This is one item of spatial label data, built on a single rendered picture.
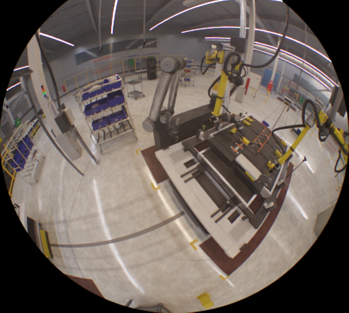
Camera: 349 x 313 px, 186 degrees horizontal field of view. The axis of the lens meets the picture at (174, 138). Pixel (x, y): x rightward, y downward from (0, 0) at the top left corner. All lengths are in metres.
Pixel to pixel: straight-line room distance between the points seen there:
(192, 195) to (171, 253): 1.23
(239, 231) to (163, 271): 1.41
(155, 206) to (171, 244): 0.77
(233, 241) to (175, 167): 1.17
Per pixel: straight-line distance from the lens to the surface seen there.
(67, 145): 3.44
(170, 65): 1.05
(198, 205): 1.25
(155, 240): 2.07
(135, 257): 2.24
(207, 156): 1.37
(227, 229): 1.33
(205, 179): 1.44
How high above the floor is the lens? 2.03
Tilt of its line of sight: 44 degrees down
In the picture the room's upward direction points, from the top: 1 degrees clockwise
